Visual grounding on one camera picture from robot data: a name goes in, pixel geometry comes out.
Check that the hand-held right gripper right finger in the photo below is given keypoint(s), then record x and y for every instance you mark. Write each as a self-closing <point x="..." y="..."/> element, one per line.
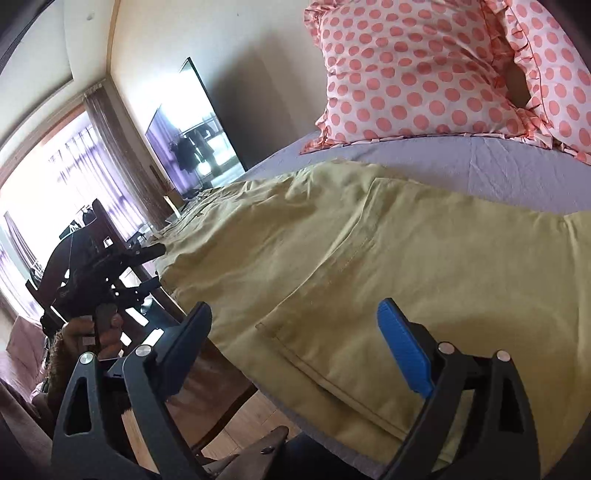
<point x="406" y="350"/>

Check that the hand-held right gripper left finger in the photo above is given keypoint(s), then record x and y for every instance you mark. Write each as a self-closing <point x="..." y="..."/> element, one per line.
<point x="184" y="353"/>

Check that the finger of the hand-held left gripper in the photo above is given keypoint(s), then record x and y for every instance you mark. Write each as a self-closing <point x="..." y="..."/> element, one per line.
<point x="145" y="252"/>
<point x="141" y="290"/>

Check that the yellow-green pants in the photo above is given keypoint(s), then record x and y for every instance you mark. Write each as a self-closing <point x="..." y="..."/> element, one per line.
<point x="351" y="277"/>

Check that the person's left hand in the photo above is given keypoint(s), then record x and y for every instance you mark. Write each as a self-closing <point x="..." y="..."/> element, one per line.
<point x="104" y="337"/>

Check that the wooden table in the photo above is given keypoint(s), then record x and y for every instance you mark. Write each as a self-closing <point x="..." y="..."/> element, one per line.
<point x="212" y="383"/>

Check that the brown curtain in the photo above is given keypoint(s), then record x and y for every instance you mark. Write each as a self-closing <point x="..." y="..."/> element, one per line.
<point x="124" y="157"/>

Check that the pink sofa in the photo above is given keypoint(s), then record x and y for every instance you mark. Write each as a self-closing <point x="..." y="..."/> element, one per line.
<point x="21" y="355"/>

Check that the black flat television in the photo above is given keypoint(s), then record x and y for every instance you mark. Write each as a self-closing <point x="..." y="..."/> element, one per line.
<point x="198" y="138"/>

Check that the pink polka dot pillow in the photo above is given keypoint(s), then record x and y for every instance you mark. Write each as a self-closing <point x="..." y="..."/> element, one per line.
<point x="563" y="74"/>
<point x="415" y="74"/>

